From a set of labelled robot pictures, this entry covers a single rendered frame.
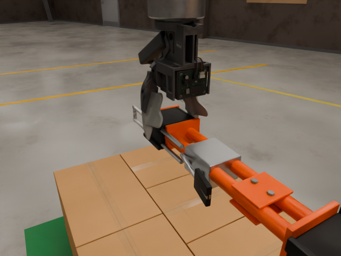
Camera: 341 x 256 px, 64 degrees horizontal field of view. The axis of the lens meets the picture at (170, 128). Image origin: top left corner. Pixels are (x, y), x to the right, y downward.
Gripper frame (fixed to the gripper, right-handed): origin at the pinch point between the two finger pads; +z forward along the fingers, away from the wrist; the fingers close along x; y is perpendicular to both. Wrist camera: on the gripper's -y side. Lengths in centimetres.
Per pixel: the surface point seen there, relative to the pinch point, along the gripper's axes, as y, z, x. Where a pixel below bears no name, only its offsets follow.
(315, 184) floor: -61, 123, 176
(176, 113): -1.2, -2.3, 2.1
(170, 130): 3.4, -1.4, -1.8
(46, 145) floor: -244, 122, -15
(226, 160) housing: 16.0, -1.2, 0.7
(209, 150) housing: 12.5, -1.3, 0.2
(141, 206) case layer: -53, 68, 13
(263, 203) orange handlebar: 25.4, -1.1, -1.4
